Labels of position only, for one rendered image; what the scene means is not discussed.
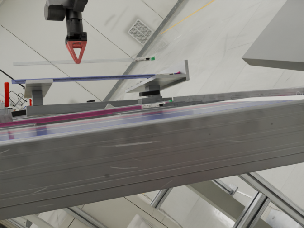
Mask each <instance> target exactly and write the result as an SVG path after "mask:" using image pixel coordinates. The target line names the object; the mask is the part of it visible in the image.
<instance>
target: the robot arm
mask: <svg viewBox="0 0 304 228"><path fill-rule="evenodd" d="M87 3H88V0H47V1H46V4H45V6H44V17H45V20H50V21H63V20H64V18H65V17H66V28H67V36H66V38H65V45H66V48H67V49H68V51H69V53H70V55H71V56H72V58H73V60H75V61H76V63H77V64H80V63H81V60H82V57H83V54H84V51H85V48H86V45H87V32H83V23H82V13H81V12H83V11H84V8H85V6H86V5H87ZM74 48H80V49H81V51H80V55H79V58H77V56H76V54H75V51H74Z"/></svg>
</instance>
